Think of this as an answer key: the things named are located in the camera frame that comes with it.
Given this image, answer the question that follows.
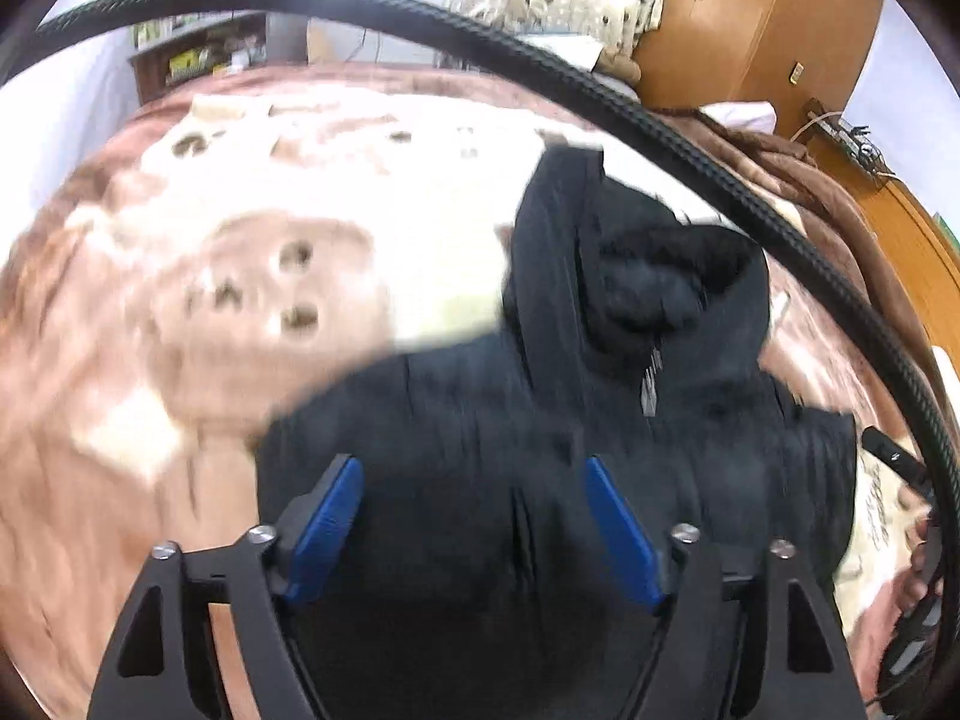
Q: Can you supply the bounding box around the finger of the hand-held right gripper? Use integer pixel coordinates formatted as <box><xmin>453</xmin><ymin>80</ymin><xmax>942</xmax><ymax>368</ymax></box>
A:
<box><xmin>861</xmin><ymin>426</ymin><xmax>935</xmax><ymax>497</ymax></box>

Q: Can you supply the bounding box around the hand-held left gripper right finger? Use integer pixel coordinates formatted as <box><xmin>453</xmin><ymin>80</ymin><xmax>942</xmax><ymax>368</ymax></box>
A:
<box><xmin>583</xmin><ymin>454</ymin><xmax>860</xmax><ymax>720</ymax></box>

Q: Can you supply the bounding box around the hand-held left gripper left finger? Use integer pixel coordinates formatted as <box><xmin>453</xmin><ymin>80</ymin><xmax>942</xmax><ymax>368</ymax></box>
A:
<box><xmin>86</xmin><ymin>454</ymin><xmax>365</xmax><ymax>720</ymax></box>

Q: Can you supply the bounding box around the plain brown fleece blanket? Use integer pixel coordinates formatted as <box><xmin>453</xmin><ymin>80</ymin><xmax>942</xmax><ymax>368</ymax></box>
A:
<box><xmin>649</xmin><ymin>106</ymin><xmax>935</xmax><ymax>361</ymax></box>

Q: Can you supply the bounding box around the wooden wardrobe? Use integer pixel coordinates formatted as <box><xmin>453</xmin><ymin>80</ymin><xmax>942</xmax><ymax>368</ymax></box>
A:
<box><xmin>634</xmin><ymin>0</ymin><xmax>887</xmax><ymax>142</ymax></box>

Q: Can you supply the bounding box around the black braided cable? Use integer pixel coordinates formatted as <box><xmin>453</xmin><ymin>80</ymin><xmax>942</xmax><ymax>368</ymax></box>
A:
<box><xmin>34</xmin><ymin>0</ymin><xmax>960</xmax><ymax>541</ymax></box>

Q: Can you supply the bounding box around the white pillow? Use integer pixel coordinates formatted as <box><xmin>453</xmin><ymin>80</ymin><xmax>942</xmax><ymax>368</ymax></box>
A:
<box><xmin>697</xmin><ymin>100</ymin><xmax>778</xmax><ymax>137</ymax></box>

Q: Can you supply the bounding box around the wooden side desk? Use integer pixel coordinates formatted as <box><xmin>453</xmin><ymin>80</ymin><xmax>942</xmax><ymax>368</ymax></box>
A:
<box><xmin>806</xmin><ymin>94</ymin><xmax>960</xmax><ymax>271</ymax></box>

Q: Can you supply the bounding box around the brown cream printed blanket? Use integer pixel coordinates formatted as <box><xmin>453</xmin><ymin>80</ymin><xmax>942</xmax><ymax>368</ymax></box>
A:
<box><xmin>0</xmin><ymin>64</ymin><xmax>947</xmax><ymax>720</ymax></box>

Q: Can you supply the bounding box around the black hooded jacket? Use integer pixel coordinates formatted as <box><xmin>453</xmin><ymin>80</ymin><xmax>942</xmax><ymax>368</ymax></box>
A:
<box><xmin>253</xmin><ymin>142</ymin><xmax>860</xmax><ymax>720</ymax></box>

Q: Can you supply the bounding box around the power strip with cables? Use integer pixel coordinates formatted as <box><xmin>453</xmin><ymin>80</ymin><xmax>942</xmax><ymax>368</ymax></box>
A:
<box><xmin>787</xmin><ymin>99</ymin><xmax>897</xmax><ymax>179</ymax></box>

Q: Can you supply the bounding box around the person's right hand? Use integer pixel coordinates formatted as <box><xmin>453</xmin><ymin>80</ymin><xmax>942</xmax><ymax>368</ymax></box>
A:
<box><xmin>896</xmin><ymin>499</ymin><xmax>940</xmax><ymax>612</ymax></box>

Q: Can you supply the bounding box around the dark wooden bookshelf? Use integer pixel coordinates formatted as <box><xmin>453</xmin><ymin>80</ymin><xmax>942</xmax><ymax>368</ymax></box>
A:
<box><xmin>127</xmin><ymin>11</ymin><xmax>271</xmax><ymax>104</ymax></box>

